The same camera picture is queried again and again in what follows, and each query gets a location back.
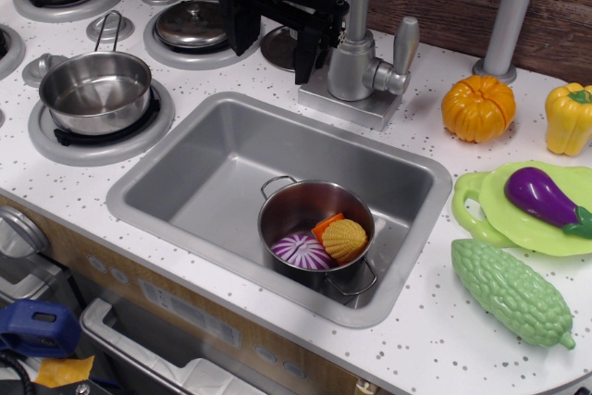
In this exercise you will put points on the yellow tape piece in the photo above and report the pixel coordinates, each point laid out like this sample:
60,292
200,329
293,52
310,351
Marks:
57,372

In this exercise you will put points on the steel lid on burner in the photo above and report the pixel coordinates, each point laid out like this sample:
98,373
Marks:
191,25

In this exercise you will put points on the grey vertical post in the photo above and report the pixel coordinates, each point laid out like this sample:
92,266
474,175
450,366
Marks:
503,41

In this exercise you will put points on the steel pot in sink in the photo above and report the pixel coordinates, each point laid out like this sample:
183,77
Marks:
291,206

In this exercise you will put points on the green toy bitter gourd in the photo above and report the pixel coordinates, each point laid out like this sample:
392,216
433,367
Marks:
514,293

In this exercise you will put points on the blue clamp tool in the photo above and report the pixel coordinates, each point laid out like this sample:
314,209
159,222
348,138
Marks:
39,329

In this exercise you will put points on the purple toy eggplant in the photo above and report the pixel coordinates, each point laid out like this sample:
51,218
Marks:
534,192

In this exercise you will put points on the dark steel lid on counter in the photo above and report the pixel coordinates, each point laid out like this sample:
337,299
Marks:
278,47

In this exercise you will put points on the purple white toy onion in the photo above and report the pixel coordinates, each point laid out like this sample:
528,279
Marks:
304,251

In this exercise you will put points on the orange toy carrot piece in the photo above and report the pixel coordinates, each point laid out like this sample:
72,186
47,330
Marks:
319,229

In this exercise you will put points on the grey stove knob left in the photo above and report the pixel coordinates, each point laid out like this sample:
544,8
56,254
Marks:
36,70

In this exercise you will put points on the orange toy pumpkin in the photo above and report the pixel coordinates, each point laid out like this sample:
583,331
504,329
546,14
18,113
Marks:
478,108

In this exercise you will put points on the light green toy plate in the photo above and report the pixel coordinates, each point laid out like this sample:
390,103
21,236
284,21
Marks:
480,206

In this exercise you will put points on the yellow toy bell pepper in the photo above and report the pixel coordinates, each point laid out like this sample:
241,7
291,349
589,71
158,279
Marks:
568,111

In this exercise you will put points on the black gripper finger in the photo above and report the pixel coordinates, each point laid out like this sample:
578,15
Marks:
242,24
311,51

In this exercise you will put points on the steel saucepan on burner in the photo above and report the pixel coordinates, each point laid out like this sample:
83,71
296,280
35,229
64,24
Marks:
99,92

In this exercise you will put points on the grey stove knob middle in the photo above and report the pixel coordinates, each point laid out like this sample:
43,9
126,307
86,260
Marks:
109,27

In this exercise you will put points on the yellow toy corn piece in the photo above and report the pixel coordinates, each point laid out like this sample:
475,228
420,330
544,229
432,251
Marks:
344,240

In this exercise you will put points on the silver toy faucet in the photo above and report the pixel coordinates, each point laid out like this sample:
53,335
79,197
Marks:
356,85

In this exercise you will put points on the grey toy sink basin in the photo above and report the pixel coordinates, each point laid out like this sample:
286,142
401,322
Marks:
237,175

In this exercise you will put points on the toy oven door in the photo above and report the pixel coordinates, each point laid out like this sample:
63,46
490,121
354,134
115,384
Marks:
164,345

